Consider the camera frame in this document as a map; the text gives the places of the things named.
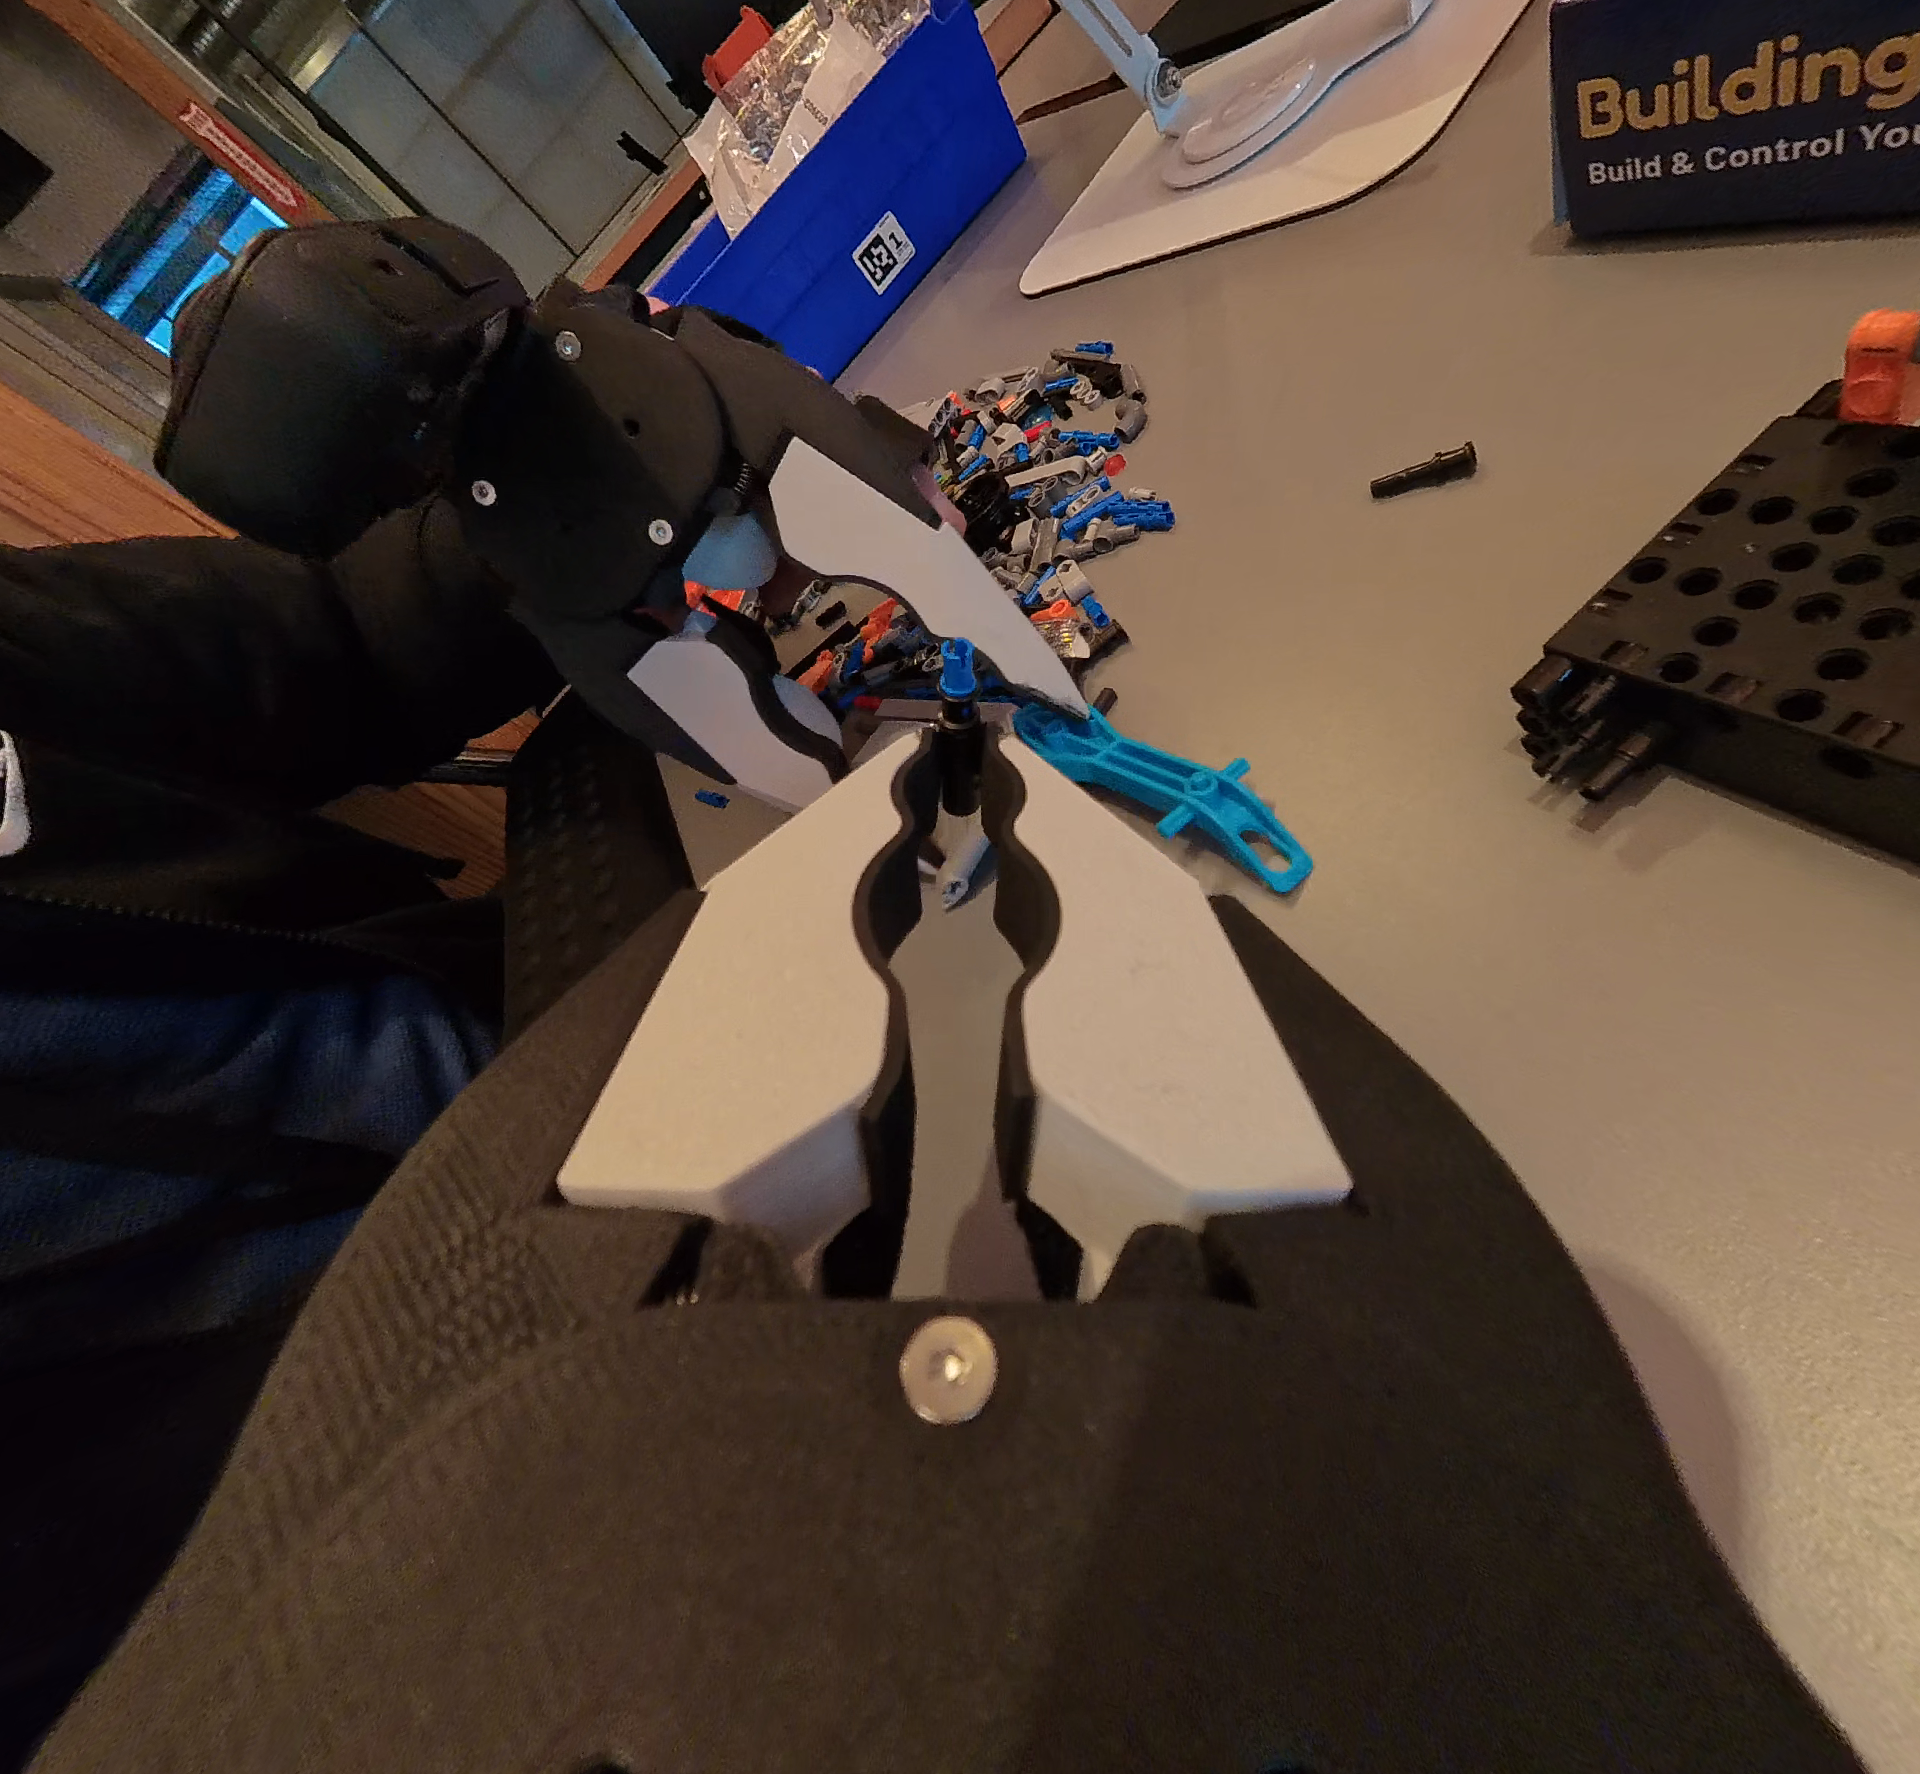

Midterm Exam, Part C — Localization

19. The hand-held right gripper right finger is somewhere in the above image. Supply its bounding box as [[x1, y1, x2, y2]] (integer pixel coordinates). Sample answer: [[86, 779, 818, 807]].
[[966, 731, 1359, 1303]]

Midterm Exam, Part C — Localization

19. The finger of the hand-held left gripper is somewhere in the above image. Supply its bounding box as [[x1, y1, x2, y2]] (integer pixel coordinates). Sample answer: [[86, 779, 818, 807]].
[[626, 626, 864, 820], [685, 439, 1091, 731]]

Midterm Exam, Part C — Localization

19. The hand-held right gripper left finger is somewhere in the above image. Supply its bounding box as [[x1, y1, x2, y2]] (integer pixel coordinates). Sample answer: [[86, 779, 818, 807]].
[[557, 731, 956, 1303]]

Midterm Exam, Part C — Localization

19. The black connector pin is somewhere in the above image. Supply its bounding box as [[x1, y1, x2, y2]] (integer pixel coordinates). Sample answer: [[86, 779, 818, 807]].
[[1370, 442, 1484, 505], [926, 704, 990, 825]]

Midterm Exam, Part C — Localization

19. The person's left forearm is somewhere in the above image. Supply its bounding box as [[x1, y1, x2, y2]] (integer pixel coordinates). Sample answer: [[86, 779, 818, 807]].
[[0, 531, 577, 914]]

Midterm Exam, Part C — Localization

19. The pile of building kit parts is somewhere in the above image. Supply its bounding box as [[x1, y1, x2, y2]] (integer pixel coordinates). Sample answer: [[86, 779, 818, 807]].
[[761, 339, 1179, 731]]

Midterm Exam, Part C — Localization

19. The blue plastic bin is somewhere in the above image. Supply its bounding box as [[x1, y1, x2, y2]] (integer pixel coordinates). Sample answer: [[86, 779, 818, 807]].
[[641, 0, 1029, 384]]

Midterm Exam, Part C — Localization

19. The clear plastic bag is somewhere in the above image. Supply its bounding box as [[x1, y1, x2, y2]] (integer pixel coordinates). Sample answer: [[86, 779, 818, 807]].
[[682, 0, 934, 158]]

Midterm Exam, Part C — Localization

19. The person's dark clothing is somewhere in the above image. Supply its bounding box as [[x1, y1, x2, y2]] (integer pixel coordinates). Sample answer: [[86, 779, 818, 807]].
[[0, 754, 616, 1774]]

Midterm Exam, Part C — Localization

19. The white book stand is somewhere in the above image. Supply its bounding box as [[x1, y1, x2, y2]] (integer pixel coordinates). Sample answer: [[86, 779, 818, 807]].
[[953, 0, 1602, 303]]

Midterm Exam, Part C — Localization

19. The robot kit box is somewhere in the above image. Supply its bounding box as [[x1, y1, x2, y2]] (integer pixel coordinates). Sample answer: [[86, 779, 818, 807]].
[[1547, 0, 1920, 241]]

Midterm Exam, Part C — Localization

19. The cyan frame piece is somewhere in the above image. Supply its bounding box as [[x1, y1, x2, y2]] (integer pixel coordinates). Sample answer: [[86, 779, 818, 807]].
[[1000, 691, 1317, 902]]

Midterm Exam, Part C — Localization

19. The black base plate assembly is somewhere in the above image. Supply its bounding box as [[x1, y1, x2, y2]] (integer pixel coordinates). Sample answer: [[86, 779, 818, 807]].
[[1508, 305, 1920, 865]]

